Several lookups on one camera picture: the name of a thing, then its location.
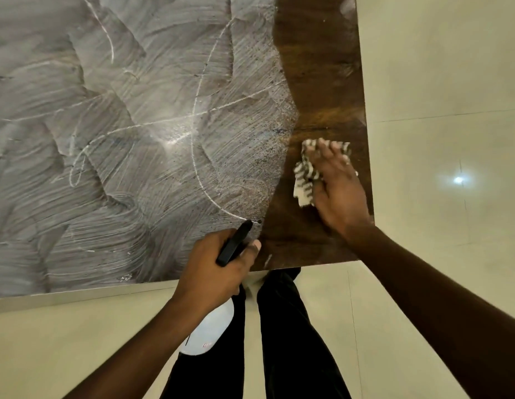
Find person's right hand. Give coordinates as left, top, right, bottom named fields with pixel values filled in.
left=305, top=138, right=375, bottom=242

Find person's left hand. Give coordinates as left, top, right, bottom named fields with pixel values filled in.
left=171, top=227, right=262, bottom=324

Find striped cleaning cloth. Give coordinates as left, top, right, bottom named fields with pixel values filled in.
left=293, top=139, right=359, bottom=208

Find white spray bottle black nozzle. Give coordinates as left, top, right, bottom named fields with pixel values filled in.
left=178, top=219, right=262, bottom=356

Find person's right forearm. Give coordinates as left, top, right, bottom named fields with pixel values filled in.
left=345, top=222, right=515, bottom=399

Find person's left forearm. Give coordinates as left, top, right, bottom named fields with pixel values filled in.
left=63, top=298, right=230, bottom=399

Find person's black trousers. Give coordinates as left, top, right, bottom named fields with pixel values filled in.
left=160, top=267, right=352, bottom=399

